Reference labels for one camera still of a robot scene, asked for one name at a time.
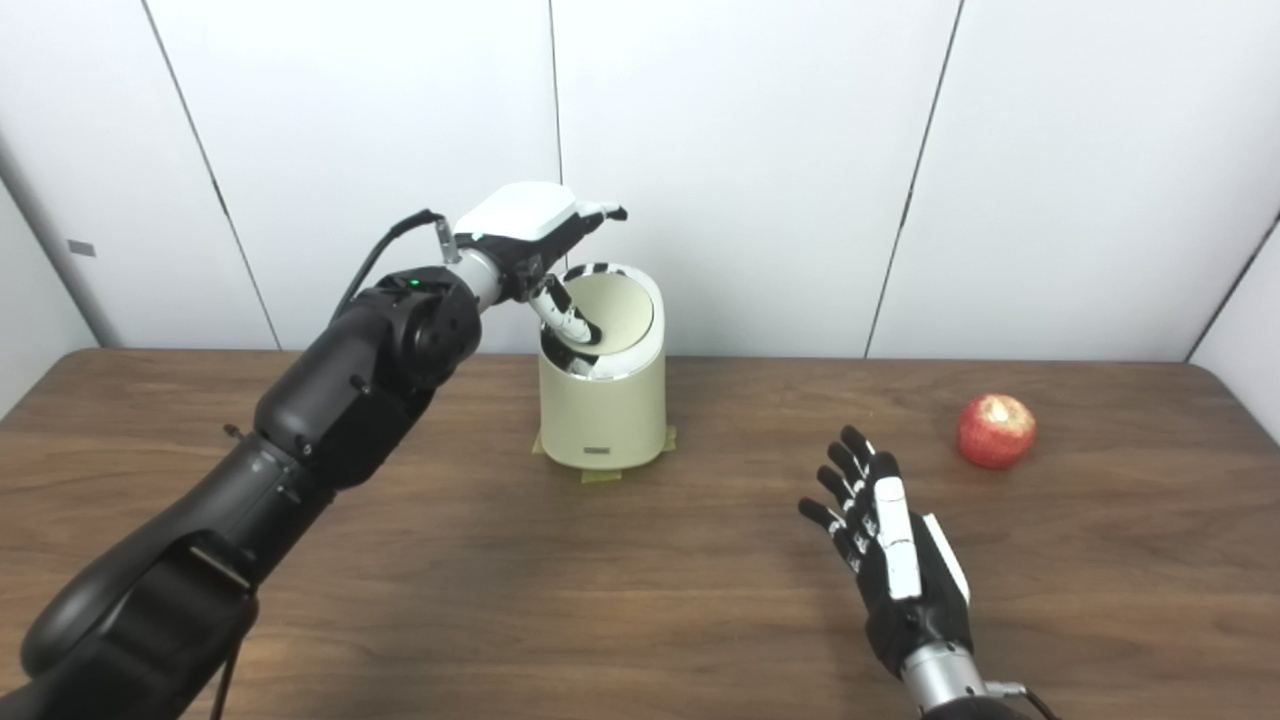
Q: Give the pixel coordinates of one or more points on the red apple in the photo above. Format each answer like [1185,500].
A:
[997,432]

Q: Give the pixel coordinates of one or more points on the cream-colored bin body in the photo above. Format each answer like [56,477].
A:
[600,415]

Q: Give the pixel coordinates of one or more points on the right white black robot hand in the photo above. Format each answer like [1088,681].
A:
[915,590]

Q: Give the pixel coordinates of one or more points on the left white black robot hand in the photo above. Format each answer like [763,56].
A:
[520,212]

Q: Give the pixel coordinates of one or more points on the cream round bin lid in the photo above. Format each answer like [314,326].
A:
[620,310]

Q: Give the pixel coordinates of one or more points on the small gray wall sticker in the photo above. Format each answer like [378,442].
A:
[81,247]

